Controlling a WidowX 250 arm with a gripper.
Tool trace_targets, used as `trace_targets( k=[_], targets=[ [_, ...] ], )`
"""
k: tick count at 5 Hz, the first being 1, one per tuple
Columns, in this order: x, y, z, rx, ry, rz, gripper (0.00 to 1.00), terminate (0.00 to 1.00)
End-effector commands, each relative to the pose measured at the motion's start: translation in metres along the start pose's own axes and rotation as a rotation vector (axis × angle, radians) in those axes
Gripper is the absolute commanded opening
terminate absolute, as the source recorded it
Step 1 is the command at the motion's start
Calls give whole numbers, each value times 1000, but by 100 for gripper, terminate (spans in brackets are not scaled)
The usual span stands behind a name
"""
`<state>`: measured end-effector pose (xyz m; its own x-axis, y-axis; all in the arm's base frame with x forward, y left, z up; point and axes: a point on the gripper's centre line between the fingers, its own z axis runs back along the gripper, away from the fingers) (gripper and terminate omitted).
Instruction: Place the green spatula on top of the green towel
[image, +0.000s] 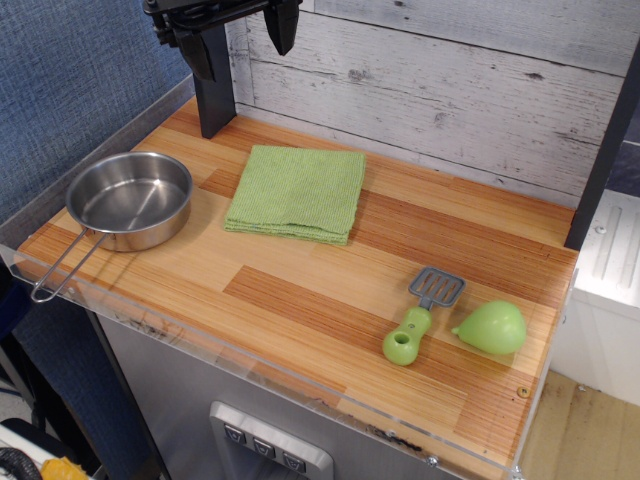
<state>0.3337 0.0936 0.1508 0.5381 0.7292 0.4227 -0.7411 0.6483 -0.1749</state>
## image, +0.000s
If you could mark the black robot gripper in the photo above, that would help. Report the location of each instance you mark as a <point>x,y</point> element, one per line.
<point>179,23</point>

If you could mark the green and grey toy spatula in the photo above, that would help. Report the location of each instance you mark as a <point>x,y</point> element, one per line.
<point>433,287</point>

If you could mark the folded green towel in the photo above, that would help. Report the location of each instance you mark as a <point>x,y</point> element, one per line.
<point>298,193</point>

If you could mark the stainless steel pan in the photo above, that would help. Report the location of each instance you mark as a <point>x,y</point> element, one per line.
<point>127,202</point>

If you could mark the clear acrylic edge guard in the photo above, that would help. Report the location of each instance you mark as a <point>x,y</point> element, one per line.
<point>307,320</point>

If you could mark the green toy pear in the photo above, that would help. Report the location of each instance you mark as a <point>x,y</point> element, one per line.
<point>497,327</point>

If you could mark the silver button control panel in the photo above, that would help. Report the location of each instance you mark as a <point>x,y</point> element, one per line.
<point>253,449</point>

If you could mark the white ribbed appliance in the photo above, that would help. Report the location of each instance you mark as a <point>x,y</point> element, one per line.
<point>608,263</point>

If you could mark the yellow object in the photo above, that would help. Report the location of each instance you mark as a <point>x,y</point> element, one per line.
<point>62,469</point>

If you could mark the dark grey left post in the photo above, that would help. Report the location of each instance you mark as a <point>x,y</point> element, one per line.
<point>214,86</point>

